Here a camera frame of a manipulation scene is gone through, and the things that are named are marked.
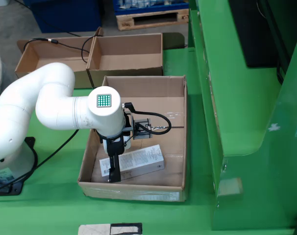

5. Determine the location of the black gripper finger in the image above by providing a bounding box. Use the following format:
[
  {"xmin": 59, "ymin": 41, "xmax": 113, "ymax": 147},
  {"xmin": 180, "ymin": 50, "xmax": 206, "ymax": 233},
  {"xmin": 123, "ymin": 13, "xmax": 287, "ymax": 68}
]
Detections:
[{"xmin": 107, "ymin": 153, "xmax": 122, "ymax": 184}]

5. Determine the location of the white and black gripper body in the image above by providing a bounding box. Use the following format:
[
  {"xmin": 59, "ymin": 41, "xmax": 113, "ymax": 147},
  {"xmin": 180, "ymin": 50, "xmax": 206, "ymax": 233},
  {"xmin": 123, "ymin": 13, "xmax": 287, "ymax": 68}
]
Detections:
[{"xmin": 99, "ymin": 132, "xmax": 132, "ymax": 157}]

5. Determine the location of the white printed product box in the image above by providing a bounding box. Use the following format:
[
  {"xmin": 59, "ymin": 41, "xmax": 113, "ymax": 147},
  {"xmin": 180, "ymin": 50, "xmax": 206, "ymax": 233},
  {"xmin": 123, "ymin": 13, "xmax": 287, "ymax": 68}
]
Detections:
[{"xmin": 99, "ymin": 144, "xmax": 165, "ymax": 182}]

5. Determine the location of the large shallow cardboard tray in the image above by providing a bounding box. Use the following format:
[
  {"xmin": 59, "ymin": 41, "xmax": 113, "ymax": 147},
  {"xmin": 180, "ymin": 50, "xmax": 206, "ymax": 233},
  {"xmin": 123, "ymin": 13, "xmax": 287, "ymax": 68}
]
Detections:
[{"xmin": 77, "ymin": 75, "xmax": 188, "ymax": 203}]

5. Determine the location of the open brown cardboard box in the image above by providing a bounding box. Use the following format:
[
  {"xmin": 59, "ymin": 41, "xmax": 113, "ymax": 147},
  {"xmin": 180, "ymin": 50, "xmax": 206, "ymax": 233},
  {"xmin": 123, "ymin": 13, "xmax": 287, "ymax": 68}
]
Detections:
[
  {"xmin": 86, "ymin": 33, "xmax": 164, "ymax": 88},
  {"xmin": 15, "ymin": 26, "xmax": 104, "ymax": 89}
]

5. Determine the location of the white marbled card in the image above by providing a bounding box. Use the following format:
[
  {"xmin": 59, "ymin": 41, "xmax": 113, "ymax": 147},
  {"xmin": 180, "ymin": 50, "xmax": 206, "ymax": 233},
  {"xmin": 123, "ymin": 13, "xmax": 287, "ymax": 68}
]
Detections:
[{"xmin": 78, "ymin": 224, "xmax": 112, "ymax": 235}]

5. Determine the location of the beige tape patch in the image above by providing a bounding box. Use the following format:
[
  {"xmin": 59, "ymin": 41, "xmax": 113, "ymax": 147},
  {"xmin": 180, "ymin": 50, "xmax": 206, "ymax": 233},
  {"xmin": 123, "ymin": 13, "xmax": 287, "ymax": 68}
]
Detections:
[{"xmin": 216, "ymin": 177, "xmax": 244, "ymax": 196}]

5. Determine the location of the wooden pallet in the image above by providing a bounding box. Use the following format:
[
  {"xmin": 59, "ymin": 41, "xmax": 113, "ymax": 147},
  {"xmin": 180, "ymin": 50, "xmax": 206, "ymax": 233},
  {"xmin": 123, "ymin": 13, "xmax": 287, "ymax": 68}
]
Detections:
[{"xmin": 116, "ymin": 8, "xmax": 190, "ymax": 31}]

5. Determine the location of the green metal cabinet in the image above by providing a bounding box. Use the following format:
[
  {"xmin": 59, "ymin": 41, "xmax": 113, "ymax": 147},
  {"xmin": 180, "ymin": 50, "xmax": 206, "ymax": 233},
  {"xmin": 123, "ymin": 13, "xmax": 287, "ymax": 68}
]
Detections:
[{"xmin": 187, "ymin": 0, "xmax": 297, "ymax": 231}]

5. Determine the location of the blue crate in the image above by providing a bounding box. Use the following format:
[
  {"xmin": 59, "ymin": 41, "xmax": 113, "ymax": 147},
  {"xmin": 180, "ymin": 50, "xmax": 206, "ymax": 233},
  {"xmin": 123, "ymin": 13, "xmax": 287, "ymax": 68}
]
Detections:
[{"xmin": 113, "ymin": 0, "xmax": 190, "ymax": 13}]

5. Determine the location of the large blue container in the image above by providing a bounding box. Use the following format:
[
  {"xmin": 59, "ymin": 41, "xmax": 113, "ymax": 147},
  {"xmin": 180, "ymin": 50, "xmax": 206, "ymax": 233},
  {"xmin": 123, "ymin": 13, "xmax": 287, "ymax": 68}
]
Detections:
[{"xmin": 23, "ymin": 0, "xmax": 102, "ymax": 34}]

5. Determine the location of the black flat monitor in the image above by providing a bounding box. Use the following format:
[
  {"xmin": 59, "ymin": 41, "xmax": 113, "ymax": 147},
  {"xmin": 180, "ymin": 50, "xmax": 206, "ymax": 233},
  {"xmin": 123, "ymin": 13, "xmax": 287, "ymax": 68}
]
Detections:
[{"xmin": 228, "ymin": 0, "xmax": 291, "ymax": 69}]

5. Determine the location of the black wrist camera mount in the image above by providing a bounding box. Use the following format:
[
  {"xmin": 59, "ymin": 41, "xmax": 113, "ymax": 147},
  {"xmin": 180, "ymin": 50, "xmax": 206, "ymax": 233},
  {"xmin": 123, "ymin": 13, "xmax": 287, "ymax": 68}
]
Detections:
[{"xmin": 124, "ymin": 111, "xmax": 153, "ymax": 140}]

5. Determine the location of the short looped black cable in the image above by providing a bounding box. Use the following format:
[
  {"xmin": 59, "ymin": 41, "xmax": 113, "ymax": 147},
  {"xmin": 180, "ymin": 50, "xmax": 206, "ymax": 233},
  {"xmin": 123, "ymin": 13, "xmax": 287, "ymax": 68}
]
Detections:
[{"xmin": 122, "ymin": 102, "xmax": 173, "ymax": 134}]

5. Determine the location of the long black robot cable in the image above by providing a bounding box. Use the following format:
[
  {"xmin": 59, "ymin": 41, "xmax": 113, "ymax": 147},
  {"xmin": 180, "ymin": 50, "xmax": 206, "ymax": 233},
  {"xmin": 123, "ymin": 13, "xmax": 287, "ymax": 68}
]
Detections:
[{"xmin": 0, "ymin": 129, "xmax": 80, "ymax": 196}]

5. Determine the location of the black rectangular frame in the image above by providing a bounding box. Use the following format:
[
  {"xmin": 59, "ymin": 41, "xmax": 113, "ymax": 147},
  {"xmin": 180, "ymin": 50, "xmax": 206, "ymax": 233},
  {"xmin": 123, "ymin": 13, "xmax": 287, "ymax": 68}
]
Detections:
[{"xmin": 110, "ymin": 222, "xmax": 143, "ymax": 235}]

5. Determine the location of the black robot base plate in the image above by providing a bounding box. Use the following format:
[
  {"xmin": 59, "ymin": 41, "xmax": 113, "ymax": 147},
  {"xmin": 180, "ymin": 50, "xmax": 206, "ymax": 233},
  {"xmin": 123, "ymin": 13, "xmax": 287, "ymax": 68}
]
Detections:
[{"xmin": 0, "ymin": 137, "xmax": 39, "ymax": 196}]

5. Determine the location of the black cable with metal connector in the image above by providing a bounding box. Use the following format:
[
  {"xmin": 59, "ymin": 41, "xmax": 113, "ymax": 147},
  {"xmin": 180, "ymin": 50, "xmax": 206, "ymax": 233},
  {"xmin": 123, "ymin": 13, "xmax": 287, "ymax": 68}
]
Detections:
[{"xmin": 13, "ymin": 0, "xmax": 95, "ymax": 64}]

